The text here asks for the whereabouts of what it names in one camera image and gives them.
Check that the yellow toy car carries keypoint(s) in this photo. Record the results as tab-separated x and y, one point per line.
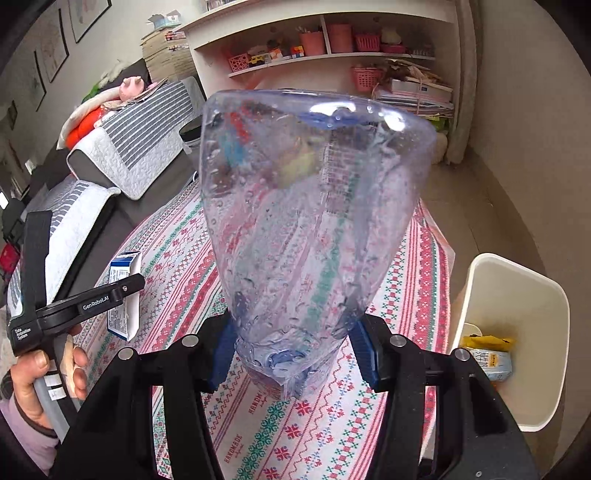
259	59

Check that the orange cloth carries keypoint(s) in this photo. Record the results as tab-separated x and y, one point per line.
83	124

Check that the person's left hand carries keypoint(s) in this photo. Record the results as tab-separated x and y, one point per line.
25	392

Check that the light blue packet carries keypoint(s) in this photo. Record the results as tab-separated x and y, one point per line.
494	364

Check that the dark grey sofa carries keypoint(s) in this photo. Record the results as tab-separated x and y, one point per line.
120	217

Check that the white sack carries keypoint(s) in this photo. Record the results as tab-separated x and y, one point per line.
441	147

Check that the white plastic waste bin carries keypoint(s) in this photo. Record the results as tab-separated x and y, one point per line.
531	323

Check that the blue and white carton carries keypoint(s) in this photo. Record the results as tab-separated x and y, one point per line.
122	323

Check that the pink storage basket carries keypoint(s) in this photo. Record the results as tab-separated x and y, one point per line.
367	42

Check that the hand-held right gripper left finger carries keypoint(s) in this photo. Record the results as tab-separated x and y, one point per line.
221	350

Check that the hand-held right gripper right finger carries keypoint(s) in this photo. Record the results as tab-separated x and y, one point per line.
367	355

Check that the yellow wrapper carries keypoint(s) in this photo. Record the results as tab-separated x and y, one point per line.
487	342

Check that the light blue tissue box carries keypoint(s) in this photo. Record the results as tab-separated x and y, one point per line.
164	21

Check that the white plush toy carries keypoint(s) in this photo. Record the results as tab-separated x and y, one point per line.
391	34

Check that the pink round container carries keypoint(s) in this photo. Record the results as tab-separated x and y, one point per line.
311	42
340	38

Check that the person's left forearm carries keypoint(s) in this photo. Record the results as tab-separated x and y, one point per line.
23	443

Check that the green box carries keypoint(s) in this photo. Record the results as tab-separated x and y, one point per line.
441	124

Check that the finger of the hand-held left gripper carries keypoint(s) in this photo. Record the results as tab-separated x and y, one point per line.
36	263
106	297

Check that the small pink basket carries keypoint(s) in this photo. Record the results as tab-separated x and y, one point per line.
240	61

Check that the patterned pink tablecloth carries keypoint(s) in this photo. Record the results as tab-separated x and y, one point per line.
277	438

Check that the stack of papers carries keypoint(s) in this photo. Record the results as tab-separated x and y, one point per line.
415	97

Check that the clear plastic bottle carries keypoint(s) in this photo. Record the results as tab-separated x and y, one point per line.
300	230

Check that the colourful cube toy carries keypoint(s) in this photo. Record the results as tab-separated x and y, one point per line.
297	50

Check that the pink plush toy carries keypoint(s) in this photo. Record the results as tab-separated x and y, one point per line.
131	87

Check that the framed wall picture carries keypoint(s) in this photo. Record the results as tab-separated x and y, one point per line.
90	16
53	46
39	90

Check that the white shelf unit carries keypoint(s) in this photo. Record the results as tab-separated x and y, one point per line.
277	25

